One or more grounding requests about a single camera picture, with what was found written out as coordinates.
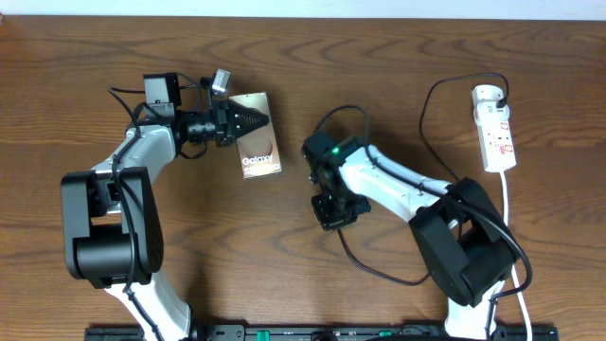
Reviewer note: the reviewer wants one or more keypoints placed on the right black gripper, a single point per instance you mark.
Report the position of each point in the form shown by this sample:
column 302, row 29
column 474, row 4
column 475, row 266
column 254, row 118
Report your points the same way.
column 329, row 221

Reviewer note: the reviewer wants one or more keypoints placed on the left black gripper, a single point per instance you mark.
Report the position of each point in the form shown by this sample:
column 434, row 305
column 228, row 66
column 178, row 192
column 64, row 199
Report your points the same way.
column 222, row 123

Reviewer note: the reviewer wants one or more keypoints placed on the Galaxy S25 Ultra smartphone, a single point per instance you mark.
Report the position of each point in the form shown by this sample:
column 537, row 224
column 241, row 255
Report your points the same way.
column 258, row 150

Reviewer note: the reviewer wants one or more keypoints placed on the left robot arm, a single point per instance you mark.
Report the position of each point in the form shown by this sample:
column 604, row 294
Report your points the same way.
column 112, row 233

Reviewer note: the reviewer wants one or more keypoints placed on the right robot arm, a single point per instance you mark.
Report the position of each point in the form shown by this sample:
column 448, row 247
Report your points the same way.
column 465, row 245

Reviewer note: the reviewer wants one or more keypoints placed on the white charger adapter plug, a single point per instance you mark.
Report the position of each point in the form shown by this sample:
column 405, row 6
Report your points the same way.
column 486, row 92

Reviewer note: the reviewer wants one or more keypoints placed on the white power strip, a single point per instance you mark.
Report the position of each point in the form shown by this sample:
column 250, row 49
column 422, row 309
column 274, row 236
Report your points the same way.
column 494, row 133

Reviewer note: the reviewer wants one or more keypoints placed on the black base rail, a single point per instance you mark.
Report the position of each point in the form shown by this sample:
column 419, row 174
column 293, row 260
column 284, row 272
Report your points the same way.
column 342, row 333

